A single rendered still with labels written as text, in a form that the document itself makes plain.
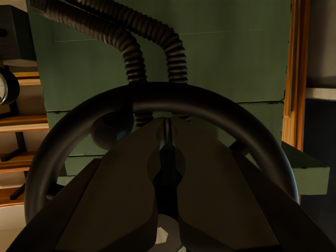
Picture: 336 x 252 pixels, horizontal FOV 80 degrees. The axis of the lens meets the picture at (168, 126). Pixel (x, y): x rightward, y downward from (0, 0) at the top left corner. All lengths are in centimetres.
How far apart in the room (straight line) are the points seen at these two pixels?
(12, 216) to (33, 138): 125
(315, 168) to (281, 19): 28
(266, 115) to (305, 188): 17
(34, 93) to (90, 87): 283
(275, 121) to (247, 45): 14
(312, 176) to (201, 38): 33
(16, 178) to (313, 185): 353
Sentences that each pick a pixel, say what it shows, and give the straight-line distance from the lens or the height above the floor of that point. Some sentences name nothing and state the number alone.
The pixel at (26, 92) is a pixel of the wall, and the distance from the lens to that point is 326.
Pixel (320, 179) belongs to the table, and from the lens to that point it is 50.
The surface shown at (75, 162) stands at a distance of 44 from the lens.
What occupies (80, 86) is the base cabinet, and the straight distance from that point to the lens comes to 40.
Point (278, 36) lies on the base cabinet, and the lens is 41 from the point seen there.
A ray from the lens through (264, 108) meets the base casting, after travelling 40.
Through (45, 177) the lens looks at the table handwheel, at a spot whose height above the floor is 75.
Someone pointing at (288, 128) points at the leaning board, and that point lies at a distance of 202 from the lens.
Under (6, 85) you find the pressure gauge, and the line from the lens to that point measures 39.
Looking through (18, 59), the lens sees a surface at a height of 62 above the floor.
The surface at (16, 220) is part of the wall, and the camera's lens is 400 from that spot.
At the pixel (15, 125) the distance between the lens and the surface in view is 275.
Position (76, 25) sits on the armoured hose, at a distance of 29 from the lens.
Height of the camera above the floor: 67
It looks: 13 degrees up
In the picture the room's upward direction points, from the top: 177 degrees clockwise
